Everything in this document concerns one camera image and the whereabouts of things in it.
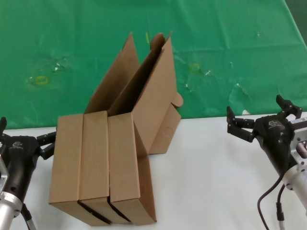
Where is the green tablecloth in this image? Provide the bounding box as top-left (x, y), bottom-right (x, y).
top-left (0, 0), bottom-right (307, 132)

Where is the large open cardboard box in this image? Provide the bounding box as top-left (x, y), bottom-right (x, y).
top-left (84, 31), bottom-right (184, 158)

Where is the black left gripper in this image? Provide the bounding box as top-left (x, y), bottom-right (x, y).
top-left (0, 116), bottom-right (58, 200)

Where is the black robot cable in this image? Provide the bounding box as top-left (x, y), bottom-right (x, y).
top-left (257, 176), bottom-right (286, 230)
top-left (21, 203), bottom-right (37, 230)
top-left (275, 184), bottom-right (287, 230)

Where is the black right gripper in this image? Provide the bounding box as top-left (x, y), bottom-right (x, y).
top-left (226, 94), bottom-right (302, 179)

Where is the brown cardboard box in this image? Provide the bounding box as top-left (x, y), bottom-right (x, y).
top-left (48, 114), bottom-right (112, 227)
top-left (107, 112), bottom-right (157, 226)
top-left (78, 110), bottom-right (133, 226)

